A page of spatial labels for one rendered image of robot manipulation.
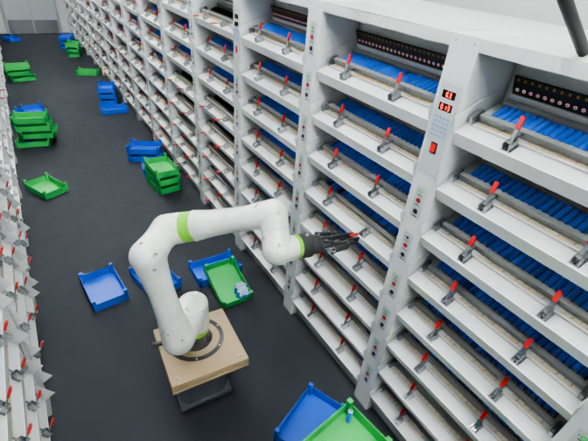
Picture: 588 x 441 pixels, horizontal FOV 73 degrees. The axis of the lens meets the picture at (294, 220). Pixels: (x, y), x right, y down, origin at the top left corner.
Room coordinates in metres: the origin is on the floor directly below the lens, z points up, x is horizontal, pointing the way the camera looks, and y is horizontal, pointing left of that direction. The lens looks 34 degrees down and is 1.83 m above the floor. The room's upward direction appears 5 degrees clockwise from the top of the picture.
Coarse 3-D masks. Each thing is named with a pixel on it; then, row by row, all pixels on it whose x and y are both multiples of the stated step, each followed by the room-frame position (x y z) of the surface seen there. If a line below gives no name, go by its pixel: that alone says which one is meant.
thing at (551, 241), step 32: (448, 192) 1.09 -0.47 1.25; (480, 192) 1.07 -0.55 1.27; (512, 192) 1.04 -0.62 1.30; (544, 192) 1.01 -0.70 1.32; (480, 224) 0.99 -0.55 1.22; (512, 224) 0.93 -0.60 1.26; (544, 224) 0.91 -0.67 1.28; (576, 224) 0.89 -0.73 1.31; (544, 256) 0.83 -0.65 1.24; (576, 256) 0.79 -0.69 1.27
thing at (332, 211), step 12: (312, 180) 1.72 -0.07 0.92; (324, 180) 1.75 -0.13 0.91; (312, 192) 1.67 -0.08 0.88; (324, 192) 1.66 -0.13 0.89; (336, 216) 1.49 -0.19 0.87; (348, 216) 1.48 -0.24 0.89; (348, 228) 1.41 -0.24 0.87; (360, 228) 1.39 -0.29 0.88; (372, 228) 1.38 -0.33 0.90; (360, 240) 1.35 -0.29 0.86; (372, 240) 1.32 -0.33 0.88; (384, 240) 1.31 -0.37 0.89; (372, 252) 1.29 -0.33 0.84; (384, 252) 1.25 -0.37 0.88
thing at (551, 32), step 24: (360, 0) 1.89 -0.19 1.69; (384, 0) 1.99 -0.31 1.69; (408, 0) 2.11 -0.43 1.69; (288, 24) 2.27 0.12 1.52; (360, 24) 1.81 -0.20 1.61; (480, 24) 1.41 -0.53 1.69; (504, 24) 1.47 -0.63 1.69; (528, 24) 1.54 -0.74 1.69; (552, 24) 1.61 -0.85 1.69; (432, 48) 1.49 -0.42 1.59; (528, 72) 1.20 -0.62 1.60
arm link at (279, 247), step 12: (288, 228) 1.15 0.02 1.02; (264, 240) 1.11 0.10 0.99; (276, 240) 1.10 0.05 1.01; (288, 240) 1.12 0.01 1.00; (300, 240) 1.15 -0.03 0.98; (264, 252) 1.08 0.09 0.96; (276, 252) 1.07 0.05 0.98; (288, 252) 1.08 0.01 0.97; (300, 252) 1.12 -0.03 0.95; (276, 264) 1.07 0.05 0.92
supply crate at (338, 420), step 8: (352, 400) 0.86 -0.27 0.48; (344, 408) 0.85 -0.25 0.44; (352, 408) 0.86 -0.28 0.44; (336, 416) 0.83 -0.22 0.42; (344, 416) 0.84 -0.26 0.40; (352, 416) 0.84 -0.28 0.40; (360, 416) 0.83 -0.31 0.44; (320, 424) 0.77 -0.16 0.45; (328, 424) 0.80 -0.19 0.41; (336, 424) 0.81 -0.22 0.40; (344, 424) 0.81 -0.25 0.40; (352, 424) 0.81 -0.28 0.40; (360, 424) 0.82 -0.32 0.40; (368, 424) 0.80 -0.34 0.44; (312, 432) 0.74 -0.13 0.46; (320, 432) 0.77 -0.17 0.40; (328, 432) 0.78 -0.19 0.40; (336, 432) 0.78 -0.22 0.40; (344, 432) 0.78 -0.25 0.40; (352, 432) 0.78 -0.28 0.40; (360, 432) 0.79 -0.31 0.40; (368, 432) 0.79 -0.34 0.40; (376, 432) 0.77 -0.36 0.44; (304, 440) 0.71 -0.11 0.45; (312, 440) 0.74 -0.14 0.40; (320, 440) 0.74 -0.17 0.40; (328, 440) 0.75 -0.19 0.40; (336, 440) 0.75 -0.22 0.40; (344, 440) 0.75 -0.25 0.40; (352, 440) 0.76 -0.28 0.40; (360, 440) 0.76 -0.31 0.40; (368, 440) 0.76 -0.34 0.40; (376, 440) 0.76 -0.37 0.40; (384, 440) 0.73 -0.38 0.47; (392, 440) 0.73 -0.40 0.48
